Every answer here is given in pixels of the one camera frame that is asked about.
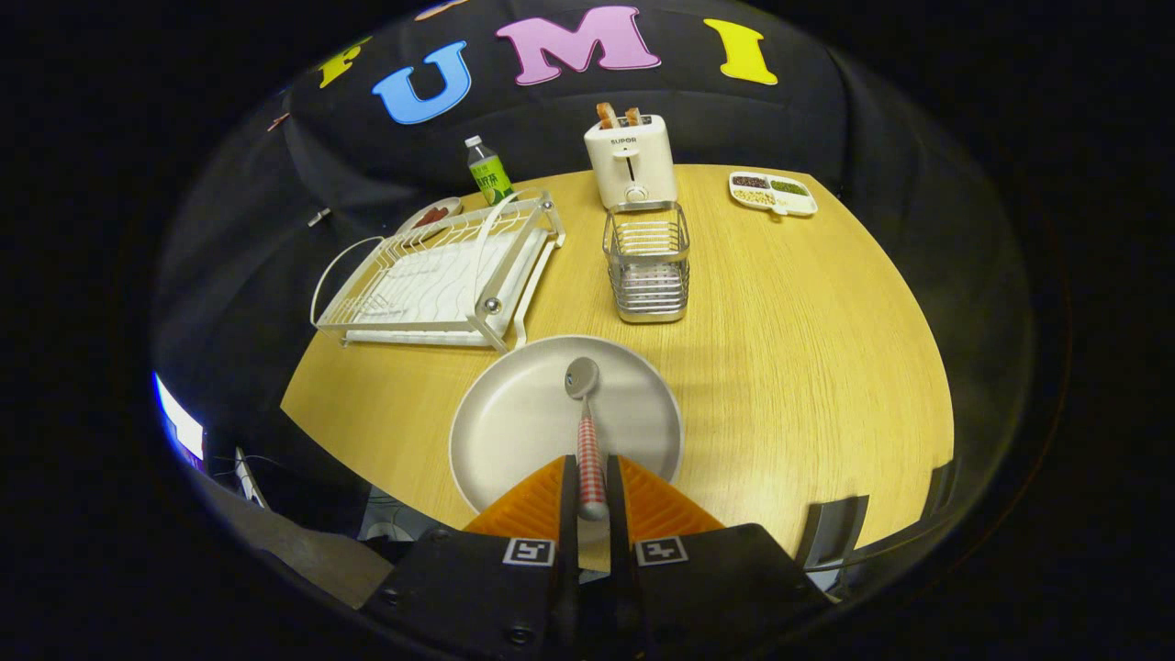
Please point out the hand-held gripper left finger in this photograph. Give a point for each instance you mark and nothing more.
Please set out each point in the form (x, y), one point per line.
(569, 569)

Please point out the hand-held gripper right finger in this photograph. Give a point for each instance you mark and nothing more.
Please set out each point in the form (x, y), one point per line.
(617, 569)

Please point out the grey round plate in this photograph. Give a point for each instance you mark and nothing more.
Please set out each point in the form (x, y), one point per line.
(514, 422)

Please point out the small beige plate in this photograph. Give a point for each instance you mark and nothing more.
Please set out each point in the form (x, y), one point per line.
(453, 204)

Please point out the brown meat slice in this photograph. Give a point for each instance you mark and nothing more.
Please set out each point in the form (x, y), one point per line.
(431, 217)

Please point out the pile of yellow soybeans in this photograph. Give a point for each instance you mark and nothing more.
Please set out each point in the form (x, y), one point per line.
(754, 196)

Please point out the green label drink bottle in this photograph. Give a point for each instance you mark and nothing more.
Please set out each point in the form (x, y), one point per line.
(491, 174)

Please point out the white divided snack tray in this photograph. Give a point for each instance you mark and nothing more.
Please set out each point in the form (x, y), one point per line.
(797, 204)

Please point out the pile of red beans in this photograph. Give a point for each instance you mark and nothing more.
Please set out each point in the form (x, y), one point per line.
(750, 182)

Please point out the lit screen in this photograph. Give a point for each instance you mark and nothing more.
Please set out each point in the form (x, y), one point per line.
(179, 424)

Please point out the pile of green beans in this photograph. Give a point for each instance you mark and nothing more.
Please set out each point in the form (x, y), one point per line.
(788, 186)

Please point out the white toaster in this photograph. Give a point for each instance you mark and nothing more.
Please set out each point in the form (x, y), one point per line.
(633, 147)

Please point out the white cloth clip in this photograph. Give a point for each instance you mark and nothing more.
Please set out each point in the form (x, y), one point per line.
(318, 217)

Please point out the black backdrop cloth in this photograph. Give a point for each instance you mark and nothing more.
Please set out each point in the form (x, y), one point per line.
(551, 119)

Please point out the toasted bread slice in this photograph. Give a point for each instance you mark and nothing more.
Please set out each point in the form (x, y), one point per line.
(606, 115)
(633, 116)

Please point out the red cloth clip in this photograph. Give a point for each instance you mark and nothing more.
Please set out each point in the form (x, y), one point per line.
(278, 121)

